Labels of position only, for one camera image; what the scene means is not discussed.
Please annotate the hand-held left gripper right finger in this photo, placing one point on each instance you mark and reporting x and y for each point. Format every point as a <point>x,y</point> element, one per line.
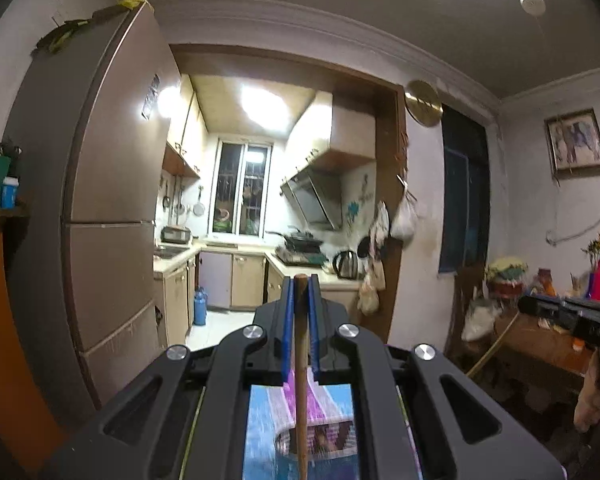
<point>313,340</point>

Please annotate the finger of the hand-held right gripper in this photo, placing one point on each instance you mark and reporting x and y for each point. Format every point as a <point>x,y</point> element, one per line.
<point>537,306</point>

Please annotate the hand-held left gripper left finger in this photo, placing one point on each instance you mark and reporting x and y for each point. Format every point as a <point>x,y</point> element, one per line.
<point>287,340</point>

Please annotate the wooden chopstick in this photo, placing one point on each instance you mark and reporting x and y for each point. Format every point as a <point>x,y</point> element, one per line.
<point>300,360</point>

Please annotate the blue perforated utensil holder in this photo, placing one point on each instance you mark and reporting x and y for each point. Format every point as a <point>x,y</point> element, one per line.
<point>332,441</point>

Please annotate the person's right hand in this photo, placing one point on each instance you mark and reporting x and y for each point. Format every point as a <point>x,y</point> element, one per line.
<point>590,390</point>

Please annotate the orange jar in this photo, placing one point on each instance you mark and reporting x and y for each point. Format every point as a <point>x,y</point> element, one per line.
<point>545,282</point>

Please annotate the wooden side table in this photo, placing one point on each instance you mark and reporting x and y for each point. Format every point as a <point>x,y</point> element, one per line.
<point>535,345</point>

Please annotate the kitchen base cabinets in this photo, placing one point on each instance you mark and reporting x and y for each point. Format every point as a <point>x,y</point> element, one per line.
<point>245,280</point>

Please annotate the wooden chair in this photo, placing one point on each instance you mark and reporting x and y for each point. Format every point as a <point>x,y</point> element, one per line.
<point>467,280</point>

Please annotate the beige hanging bag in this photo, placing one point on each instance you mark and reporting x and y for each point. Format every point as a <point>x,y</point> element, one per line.
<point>370,290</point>

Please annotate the bunch of flowers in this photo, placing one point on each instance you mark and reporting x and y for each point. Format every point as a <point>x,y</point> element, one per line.
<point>599,245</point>

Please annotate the electric kettle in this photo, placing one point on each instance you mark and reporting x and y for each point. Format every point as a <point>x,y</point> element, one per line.
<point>346,265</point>

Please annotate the gas stove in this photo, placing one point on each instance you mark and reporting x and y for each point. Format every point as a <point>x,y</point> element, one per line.
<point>300,256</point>

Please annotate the blue water bottle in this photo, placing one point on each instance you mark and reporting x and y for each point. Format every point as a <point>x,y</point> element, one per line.
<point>200,307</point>

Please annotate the striped floral tablecloth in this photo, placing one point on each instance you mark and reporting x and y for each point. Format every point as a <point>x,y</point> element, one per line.
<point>265,435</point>

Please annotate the black wok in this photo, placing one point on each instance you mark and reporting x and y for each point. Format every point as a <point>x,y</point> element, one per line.
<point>300,236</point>

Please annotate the hanging cloth bag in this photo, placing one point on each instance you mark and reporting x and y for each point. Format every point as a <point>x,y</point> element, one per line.
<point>381,222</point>

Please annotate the dark window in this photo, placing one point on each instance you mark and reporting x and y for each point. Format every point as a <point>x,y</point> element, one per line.
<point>462,190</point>

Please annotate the range hood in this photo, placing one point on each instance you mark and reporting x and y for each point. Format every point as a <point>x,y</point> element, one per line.
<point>312,197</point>

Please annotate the white plastic bag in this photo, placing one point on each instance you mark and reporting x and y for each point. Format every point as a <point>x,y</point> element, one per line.
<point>404,220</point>

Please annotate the kitchen window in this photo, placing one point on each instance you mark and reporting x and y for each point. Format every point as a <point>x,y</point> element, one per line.
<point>242,187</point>

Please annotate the hanging strainer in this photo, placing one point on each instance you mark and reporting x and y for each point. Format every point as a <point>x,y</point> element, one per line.
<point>199,207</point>

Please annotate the framed picture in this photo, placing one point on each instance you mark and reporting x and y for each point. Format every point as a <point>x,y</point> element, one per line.
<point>575,141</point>

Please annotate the brown refrigerator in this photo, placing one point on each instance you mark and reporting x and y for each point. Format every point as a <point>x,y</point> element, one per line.
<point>105,160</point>

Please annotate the orange wooden cabinet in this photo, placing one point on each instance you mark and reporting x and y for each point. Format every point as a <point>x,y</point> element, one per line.
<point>10,335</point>

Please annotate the white jar with blue label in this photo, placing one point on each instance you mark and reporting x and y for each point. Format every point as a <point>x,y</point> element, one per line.
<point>9,194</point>

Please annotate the yellow green cloth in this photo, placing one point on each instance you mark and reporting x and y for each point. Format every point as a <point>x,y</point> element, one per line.
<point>75,27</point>

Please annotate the flower wall sticker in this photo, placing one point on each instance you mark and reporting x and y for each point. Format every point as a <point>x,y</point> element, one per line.
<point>357,205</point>

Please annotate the kitchen wall cabinet above hood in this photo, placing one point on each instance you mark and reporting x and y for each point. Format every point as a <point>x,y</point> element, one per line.
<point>340,130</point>

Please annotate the gold wall clock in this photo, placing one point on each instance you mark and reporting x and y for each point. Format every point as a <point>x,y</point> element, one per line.
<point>422,102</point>

